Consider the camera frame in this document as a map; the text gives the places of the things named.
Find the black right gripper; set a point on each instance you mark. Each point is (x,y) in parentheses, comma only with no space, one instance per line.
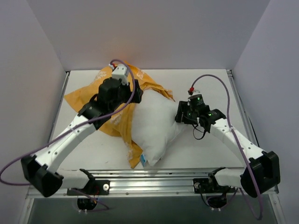
(181,113)

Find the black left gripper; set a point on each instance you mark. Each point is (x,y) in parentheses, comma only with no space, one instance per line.
(136,91)

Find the yellow Mickey Mouse pillowcase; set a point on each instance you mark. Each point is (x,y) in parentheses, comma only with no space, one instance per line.
(120,125)

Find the white pillow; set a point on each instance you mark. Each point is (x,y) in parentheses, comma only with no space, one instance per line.
(153,125)

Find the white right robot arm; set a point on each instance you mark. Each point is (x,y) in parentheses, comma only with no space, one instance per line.
(261,170)

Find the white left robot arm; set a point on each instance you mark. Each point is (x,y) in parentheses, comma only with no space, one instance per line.
(42,169)

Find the blue pillow label tag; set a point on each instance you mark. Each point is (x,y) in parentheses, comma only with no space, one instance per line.
(143,160)

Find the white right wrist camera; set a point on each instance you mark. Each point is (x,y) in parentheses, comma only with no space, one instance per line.
(192,91)

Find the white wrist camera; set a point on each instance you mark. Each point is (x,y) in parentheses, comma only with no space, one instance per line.
(192,91)
(120,73)

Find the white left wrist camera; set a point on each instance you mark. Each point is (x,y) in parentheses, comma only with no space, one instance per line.
(120,73)

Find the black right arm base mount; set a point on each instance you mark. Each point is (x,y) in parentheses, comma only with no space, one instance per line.
(205,186)

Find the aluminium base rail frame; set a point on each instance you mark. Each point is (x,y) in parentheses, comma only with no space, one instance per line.
(150,183)

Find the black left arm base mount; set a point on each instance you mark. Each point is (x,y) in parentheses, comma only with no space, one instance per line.
(98,186)

